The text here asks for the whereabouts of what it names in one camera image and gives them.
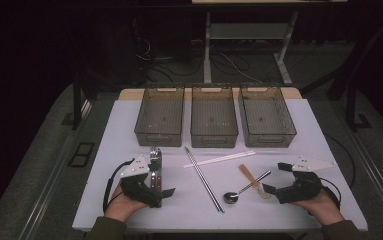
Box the thin black floor cable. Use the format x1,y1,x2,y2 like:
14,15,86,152
323,133,357,190

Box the black floor cables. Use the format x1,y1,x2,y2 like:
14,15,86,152
134,35,252,84

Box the right hand-held gripper black cable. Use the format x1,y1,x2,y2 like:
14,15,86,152
318,177,343,212

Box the person's right hand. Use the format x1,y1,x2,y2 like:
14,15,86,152
292,190,346,227

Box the left hand-held gripper black cable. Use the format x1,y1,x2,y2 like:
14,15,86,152
102,158,136,214

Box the wooden-handled clear spoon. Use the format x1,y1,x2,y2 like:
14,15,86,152
238,163,273,201

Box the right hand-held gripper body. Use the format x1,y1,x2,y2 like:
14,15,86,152
273,155,338,205

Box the black floor socket frame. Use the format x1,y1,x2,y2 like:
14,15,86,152
67,142,96,169

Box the metal chopstick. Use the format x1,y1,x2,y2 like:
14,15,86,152
185,146,226,213
183,146,223,214

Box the hand-held gripper black cable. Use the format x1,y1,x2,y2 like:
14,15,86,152
318,177,343,212
102,158,136,214

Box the white floor cable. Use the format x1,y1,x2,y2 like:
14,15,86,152
219,52,264,84

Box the white metal desk frame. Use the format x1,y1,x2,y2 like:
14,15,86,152
191,0,349,85

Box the black metal stand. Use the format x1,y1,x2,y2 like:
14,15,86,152
344,78,373,133
61,71,92,132

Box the wooden-handled metal fork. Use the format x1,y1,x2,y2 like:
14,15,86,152
149,146,157,193

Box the metal floor rail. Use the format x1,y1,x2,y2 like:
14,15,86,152
343,123,383,231
20,99,93,240

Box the metal spoon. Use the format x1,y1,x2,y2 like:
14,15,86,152
222,170,272,205

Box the white table cover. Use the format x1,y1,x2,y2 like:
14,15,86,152
72,97,369,233

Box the translucent brown plastic bin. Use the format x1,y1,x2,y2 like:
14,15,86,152
134,85,186,148
190,84,239,149
238,85,297,149

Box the person's left hand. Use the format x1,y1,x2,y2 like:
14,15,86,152
104,183,149,223

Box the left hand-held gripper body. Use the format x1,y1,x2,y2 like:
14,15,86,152
119,154,164,209

